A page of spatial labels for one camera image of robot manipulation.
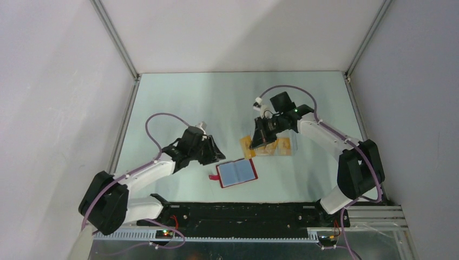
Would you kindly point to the aluminium front rail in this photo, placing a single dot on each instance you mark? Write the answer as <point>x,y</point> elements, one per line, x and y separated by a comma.
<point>376,218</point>

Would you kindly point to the orange credit card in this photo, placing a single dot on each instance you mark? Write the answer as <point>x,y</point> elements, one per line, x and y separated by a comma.
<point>268,150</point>
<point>284,147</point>
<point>245,143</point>

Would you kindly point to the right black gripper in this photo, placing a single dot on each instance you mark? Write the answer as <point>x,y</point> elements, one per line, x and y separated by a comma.
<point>261,136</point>

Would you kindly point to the right aluminium frame post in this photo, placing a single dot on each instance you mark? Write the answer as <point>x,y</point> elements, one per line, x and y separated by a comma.
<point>377,20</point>

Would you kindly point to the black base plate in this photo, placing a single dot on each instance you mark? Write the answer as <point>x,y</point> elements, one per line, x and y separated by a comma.
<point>302,213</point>

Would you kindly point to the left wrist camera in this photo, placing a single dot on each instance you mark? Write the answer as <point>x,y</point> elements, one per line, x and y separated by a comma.
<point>202,126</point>

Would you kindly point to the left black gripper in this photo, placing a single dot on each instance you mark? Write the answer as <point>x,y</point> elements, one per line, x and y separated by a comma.
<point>214,154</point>

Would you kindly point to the aluminium frame post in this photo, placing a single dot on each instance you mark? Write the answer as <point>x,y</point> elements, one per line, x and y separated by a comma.
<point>116,39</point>
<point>377,20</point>

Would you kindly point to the red leather card holder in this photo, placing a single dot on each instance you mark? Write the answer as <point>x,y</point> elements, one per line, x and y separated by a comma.
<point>234,173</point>

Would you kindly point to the left aluminium frame post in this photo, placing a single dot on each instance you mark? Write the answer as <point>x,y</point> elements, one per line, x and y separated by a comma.
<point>116,39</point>

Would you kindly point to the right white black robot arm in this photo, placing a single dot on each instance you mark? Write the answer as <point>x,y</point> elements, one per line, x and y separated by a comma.
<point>359,164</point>

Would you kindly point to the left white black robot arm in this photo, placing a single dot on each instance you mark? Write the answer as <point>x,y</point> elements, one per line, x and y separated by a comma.
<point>108,202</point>

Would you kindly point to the grey slotted cable duct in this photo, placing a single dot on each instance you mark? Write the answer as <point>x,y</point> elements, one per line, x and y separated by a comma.
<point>144,235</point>

